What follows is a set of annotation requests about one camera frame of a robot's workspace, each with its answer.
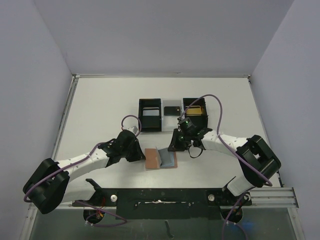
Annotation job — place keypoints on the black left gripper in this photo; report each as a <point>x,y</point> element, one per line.
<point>139,155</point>

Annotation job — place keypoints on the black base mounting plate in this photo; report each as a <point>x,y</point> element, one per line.
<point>164,203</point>

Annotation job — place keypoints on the white bin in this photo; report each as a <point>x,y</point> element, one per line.
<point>169,123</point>

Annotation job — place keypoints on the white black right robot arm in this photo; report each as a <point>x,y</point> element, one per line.
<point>257,161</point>

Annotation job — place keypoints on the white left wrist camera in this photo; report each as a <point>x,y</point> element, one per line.
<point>134,129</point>

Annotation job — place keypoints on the silver card in bin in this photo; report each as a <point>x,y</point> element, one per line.
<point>150,112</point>

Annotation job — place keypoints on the gold card in bin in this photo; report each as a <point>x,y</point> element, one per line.
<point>194,111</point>

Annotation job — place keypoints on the tan leather card holder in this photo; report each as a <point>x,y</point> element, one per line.
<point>160,159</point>

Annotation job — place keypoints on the black card in bin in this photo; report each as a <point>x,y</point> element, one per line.
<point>172,110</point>

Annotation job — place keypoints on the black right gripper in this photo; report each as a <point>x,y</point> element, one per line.
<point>175,144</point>

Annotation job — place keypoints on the black bin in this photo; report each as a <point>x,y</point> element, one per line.
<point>149,124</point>
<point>200,121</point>

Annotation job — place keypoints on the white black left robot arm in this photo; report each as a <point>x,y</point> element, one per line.
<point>47,188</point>

